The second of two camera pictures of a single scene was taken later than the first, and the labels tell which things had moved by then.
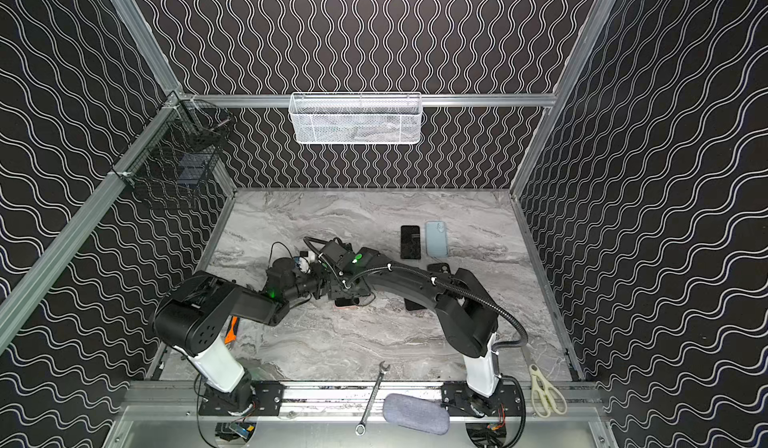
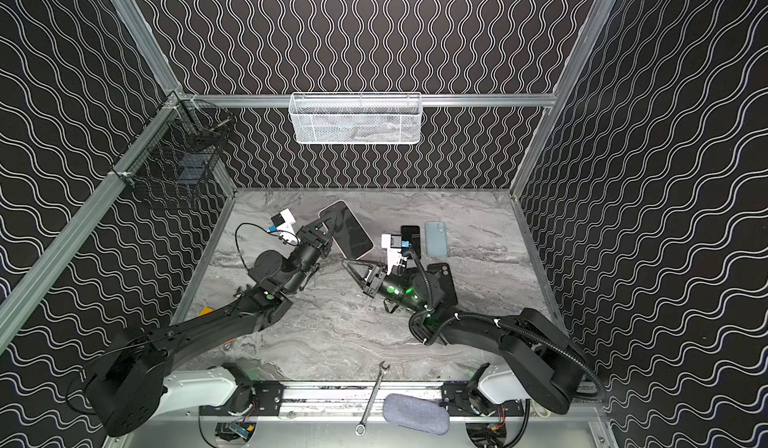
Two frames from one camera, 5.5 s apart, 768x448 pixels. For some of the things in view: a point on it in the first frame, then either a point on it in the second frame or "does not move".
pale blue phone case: [436, 238] does not move
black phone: [345, 302] → [347, 232]
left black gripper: [321, 286] → [317, 239]
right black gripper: [335, 265] → [372, 279]
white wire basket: [362, 118] does not move
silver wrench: [361, 428] does not move
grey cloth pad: [415, 413] does not move
